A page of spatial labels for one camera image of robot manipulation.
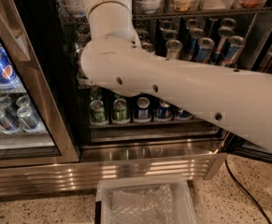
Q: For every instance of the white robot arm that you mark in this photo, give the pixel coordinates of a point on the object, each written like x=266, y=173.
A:
x=238, y=101

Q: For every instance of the large pepsi can left fridge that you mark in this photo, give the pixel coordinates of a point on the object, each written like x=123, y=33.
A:
x=8, y=76

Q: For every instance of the front right 7up can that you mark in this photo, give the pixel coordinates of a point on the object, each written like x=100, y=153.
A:
x=147, y=46

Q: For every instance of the front left 7up can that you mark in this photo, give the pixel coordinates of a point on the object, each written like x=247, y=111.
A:
x=81, y=77

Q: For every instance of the front left green can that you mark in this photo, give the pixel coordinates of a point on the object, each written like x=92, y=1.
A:
x=98, y=112

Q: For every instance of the bubble wrap sheet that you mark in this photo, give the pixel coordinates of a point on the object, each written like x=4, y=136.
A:
x=143, y=206

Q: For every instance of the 7up can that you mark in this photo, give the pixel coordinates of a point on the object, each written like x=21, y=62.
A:
x=81, y=77
x=147, y=46

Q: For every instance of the clear plastic bin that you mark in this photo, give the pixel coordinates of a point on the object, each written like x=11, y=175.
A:
x=183, y=205

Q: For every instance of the closed glass fridge door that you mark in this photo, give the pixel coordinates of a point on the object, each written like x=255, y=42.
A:
x=33, y=40

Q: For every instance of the left plastic bottle top shelf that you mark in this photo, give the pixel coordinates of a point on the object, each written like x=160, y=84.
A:
x=74, y=8

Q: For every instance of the red bull can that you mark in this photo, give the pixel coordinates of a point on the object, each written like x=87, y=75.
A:
x=232, y=50
x=204, y=47
x=173, y=49

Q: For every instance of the open fridge door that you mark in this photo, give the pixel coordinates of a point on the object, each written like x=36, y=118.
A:
x=263, y=63

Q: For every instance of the blue pepsi can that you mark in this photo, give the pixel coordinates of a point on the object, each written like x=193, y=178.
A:
x=163, y=111
x=181, y=114
x=142, y=110

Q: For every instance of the stainless steel fridge base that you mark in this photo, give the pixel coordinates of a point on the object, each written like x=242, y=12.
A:
x=197, y=160

